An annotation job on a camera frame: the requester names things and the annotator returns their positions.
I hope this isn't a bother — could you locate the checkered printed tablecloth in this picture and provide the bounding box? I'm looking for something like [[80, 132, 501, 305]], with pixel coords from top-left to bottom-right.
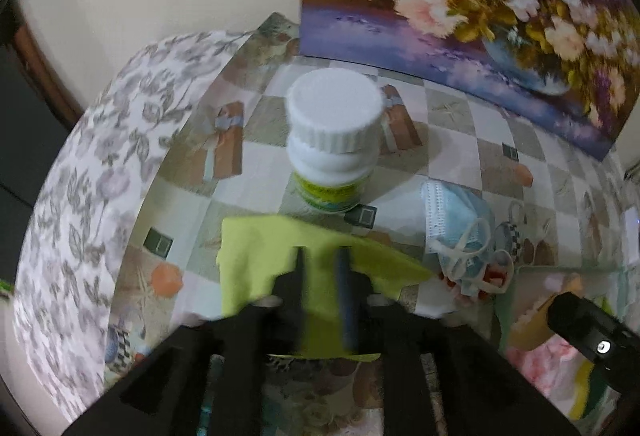
[[104, 14, 639, 384]]

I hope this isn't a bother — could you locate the blue face mask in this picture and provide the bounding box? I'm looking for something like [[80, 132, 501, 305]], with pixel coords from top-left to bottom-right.
[[421, 179, 514, 300]]

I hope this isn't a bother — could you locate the red fuzzy hair tie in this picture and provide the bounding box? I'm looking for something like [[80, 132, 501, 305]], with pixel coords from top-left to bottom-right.
[[441, 265, 507, 307]]

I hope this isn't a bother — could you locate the lime green cloth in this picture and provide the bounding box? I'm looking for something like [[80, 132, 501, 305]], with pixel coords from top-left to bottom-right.
[[214, 213, 435, 364]]

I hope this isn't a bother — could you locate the flower painting canvas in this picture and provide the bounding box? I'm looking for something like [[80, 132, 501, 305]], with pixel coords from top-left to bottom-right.
[[300, 0, 639, 159]]

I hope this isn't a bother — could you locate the teal rimmed white tray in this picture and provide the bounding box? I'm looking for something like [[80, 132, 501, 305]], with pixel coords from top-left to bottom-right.
[[495, 267, 639, 435]]

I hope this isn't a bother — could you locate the white pill bottle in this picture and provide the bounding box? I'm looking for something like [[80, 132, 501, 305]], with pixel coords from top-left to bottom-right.
[[285, 68, 385, 213]]

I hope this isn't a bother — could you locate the grey floral blanket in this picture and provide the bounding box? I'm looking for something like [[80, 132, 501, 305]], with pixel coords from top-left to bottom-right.
[[13, 31, 247, 421]]

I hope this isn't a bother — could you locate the pink fluffy cloth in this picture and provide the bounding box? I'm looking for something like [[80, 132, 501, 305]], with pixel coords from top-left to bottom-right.
[[506, 335, 582, 398]]

